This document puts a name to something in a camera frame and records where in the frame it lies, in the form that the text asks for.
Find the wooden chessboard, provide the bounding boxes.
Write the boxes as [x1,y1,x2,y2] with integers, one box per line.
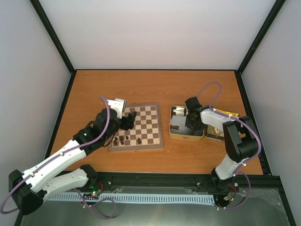
[109,103,164,153]

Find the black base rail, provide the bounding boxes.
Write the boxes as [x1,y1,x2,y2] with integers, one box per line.
[28,171,282,196]

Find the small electronics board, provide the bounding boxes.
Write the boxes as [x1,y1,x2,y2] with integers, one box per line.
[90,182,103,196]

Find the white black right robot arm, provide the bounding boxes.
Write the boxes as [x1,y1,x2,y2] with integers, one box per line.
[185,97,261,191]

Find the white chess pieces pile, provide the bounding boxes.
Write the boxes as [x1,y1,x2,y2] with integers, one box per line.
[212,127,224,137]

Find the dark chess pieces pile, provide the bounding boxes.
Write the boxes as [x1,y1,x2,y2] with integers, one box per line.
[170,106,188,130]

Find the silver tin tray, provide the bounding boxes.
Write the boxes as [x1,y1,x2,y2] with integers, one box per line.
[169,105,204,141]

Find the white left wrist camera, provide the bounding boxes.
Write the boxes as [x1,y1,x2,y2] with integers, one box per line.
[107,98,127,119]

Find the light blue cable duct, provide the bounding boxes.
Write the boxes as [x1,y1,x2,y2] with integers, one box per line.
[47,193,216,205]

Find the black aluminium frame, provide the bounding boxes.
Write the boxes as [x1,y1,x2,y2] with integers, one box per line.
[14,0,297,226]

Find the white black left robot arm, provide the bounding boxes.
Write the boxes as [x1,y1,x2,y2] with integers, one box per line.
[8,107,137,215]

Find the gold tin tray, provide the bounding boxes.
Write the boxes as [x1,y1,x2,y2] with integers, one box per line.
[201,108,240,141]

